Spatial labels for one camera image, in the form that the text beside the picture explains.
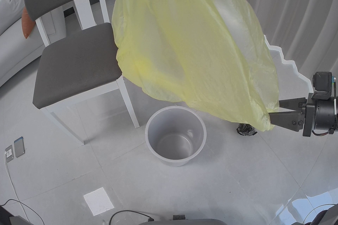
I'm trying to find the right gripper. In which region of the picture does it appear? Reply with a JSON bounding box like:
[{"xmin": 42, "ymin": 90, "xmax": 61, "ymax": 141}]
[{"xmin": 268, "ymin": 97, "xmax": 338, "ymax": 137}]

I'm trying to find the yellow plastic bag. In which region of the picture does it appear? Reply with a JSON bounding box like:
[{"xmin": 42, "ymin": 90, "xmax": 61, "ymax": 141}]
[{"xmin": 111, "ymin": 0, "xmax": 280, "ymax": 132}]

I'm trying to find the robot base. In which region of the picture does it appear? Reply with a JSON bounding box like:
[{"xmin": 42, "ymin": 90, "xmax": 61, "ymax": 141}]
[{"xmin": 137, "ymin": 214, "xmax": 225, "ymax": 225}]

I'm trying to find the white trash bin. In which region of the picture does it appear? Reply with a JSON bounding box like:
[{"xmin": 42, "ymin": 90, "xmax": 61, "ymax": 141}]
[{"xmin": 145, "ymin": 106, "xmax": 207, "ymax": 167}]

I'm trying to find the white wavy-edged table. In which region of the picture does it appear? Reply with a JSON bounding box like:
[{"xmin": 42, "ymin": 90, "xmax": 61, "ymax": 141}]
[{"xmin": 264, "ymin": 34, "xmax": 315, "ymax": 103}]

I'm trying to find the crumpled black plastic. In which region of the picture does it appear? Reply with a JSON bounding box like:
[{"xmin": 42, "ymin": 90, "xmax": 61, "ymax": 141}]
[{"xmin": 236, "ymin": 123, "xmax": 258, "ymax": 137}]

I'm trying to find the white curtain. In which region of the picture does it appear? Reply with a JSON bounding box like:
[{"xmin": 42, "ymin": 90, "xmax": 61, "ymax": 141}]
[{"xmin": 219, "ymin": 0, "xmax": 338, "ymax": 82}]

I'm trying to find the white chair dark grey seat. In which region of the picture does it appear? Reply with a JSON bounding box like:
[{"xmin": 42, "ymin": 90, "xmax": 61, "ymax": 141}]
[{"xmin": 24, "ymin": 0, "xmax": 140, "ymax": 146}]

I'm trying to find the orange cushion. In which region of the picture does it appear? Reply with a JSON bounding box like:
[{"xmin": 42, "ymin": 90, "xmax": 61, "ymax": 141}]
[{"xmin": 21, "ymin": 6, "xmax": 36, "ymax": 39}]

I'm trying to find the pale grey sofa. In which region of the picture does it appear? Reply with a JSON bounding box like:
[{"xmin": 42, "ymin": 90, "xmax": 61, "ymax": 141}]
[{"xmin": 0, "ymin": 0, "xmax": 66, "ymax": 88}]

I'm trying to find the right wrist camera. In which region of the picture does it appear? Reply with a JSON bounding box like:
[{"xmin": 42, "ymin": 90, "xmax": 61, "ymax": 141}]
[{"xmin": 309, "ymin": 72, "xmax": 334, "ymax": 100}]

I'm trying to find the black cable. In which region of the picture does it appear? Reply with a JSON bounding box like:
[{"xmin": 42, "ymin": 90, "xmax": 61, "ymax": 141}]
[{"xmin": 109, "ymin": 210, "xmax": 155, "ymax": 225}]

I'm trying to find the white cable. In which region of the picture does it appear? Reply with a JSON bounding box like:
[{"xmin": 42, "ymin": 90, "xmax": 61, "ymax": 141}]
[{"xmin": 4, "ymin": 151, "xmax": 30, "ymax": 220}]

